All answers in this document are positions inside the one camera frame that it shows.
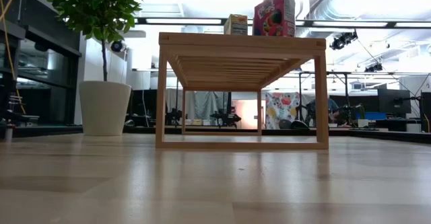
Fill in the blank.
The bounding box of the yellow cereal box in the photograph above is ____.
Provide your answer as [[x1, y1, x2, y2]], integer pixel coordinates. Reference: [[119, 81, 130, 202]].
[[223, 13, 249, 36]]

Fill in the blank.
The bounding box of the red cereal box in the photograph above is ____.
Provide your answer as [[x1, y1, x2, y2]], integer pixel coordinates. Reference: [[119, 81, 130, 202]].
[[253, 0, 297, 38]]

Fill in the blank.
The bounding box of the wooden slatted shelf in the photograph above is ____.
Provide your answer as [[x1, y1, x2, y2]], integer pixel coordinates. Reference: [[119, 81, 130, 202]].
[[155, 32, 330, 150]]

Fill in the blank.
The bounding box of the grey hanging cloth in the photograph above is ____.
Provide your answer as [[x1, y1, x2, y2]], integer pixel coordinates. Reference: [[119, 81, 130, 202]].
[[166, 89, 224, 121]]

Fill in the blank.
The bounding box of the floral patterned cloth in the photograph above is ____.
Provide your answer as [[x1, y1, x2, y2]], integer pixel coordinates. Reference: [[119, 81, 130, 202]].
[[265, 91, 301, 130]]

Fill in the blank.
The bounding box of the green plant in white pot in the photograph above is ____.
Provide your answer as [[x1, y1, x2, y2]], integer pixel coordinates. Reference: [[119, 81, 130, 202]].
[[46, 0, 145, 137]]

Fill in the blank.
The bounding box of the person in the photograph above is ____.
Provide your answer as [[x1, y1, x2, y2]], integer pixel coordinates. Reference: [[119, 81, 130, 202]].
[[305, 98, 341, 128]]

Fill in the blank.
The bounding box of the black ceiling spotlight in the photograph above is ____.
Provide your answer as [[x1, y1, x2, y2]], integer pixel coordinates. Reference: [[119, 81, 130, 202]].
[[364, 62, 384, 73], [329, 30, 359, 51]]

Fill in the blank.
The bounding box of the small cactus in white pot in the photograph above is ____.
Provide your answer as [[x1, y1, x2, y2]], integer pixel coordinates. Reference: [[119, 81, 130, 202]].
[[357, 105, 370, 128]]

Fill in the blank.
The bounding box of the blue box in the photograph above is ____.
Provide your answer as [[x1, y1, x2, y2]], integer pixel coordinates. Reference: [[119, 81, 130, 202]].
[[365, 112, 387, 121]]

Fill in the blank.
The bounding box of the black computer monitor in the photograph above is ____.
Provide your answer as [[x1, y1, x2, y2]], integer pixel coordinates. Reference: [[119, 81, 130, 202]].
[[376, 88, 412, 115]]

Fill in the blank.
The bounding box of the silver metal cylinder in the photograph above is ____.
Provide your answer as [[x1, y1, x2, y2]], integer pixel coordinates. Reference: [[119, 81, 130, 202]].
[[3, 124, 15, 143]]

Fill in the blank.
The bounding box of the black aluminium table frame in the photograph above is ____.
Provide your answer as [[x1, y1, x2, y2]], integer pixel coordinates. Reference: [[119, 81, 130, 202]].
[[0, 125, 431, 145]]

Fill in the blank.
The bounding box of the yellow cable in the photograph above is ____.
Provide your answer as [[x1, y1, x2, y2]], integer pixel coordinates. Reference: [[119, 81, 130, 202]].
[[0, 0, 27, 114]]

